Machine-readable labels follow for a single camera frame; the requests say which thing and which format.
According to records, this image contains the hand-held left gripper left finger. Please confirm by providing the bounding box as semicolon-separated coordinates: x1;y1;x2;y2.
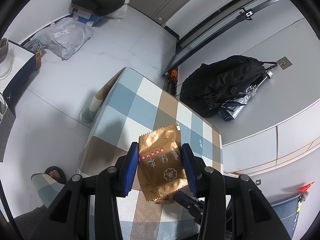
30;141;139;240

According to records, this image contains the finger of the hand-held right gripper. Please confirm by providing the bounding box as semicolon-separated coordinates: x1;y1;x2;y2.
173;191;205;224

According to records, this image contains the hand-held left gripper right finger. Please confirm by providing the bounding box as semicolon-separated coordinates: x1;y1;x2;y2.
180;142;292;240

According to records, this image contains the brown snack wrapper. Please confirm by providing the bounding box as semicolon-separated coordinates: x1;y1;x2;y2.
137;122;189;202

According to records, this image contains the checked tablecloth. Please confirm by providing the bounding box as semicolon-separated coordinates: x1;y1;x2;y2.
30;66;224;240

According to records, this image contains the black slipper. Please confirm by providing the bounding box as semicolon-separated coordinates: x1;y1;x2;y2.
44;166;67;185

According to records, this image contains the white wood-trimmed cabinet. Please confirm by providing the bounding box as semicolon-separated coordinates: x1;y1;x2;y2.
222;110;320;177

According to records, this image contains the navy and silver folded umbrella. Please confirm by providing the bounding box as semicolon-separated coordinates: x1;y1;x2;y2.
217;71;273;122

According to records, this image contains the black backpack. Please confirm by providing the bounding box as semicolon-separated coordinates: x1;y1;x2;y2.
179;55;267;118

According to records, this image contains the blue upholstered sofa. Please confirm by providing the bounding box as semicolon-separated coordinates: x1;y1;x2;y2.
271;195;307;240

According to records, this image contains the black framed sliding door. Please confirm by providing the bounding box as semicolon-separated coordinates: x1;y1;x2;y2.
162;0;285;77

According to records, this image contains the small grey hanging toy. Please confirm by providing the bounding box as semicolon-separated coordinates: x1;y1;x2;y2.
296;191;309;205

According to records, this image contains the person's grey trouser leg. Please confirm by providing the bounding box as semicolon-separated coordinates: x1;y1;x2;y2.
12;200;53;240

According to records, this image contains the small red flag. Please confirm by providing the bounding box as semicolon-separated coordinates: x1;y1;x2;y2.
297;181;315;193

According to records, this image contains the navy open cardboard box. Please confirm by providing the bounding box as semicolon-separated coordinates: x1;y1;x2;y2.
0;39;42;117

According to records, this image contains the grey plastic parcel bag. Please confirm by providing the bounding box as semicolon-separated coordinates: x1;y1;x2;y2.
24;17;95;61

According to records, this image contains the white plastic bag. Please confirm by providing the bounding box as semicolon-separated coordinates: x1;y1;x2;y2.
107;4;129;20

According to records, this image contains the blue cardboard box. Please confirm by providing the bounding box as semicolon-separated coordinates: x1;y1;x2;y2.
71;4;104;27

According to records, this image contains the white round container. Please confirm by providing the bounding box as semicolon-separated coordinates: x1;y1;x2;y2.
0;38;12;80

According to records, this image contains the black folded clothing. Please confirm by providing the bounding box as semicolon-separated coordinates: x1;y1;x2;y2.
71;0;129;18

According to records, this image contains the grey door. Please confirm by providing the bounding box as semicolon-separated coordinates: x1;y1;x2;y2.
129;0;225;27

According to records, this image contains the metal wall hook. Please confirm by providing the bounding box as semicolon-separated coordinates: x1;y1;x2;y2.
262;57;293;71

